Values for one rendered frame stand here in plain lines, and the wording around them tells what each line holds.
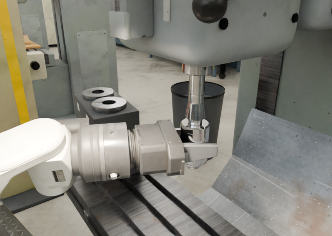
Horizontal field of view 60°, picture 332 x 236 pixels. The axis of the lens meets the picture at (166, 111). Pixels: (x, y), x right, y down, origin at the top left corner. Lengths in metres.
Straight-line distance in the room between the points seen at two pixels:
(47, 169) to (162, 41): 0.24
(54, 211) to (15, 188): 0.36
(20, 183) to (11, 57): 0.92
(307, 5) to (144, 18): 0.22
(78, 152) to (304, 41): 0.56
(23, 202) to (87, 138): 1.94
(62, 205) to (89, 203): 1.53
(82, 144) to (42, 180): 0.08
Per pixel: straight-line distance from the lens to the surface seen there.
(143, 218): 0.68
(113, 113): 0.73
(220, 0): 0.25
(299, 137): 0.79
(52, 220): 2.17
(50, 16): 8.77
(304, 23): 0.45
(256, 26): 0.36
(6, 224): 1.61
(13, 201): 2.39
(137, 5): 0.34
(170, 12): 0.33
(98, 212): 0.71
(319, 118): 0.77
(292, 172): 0.78
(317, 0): 0.44
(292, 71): 0.78
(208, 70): 0.42
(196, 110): 0.44
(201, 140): 0.46
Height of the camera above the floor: 1.39
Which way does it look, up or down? 22 degrees down
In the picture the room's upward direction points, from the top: straight up
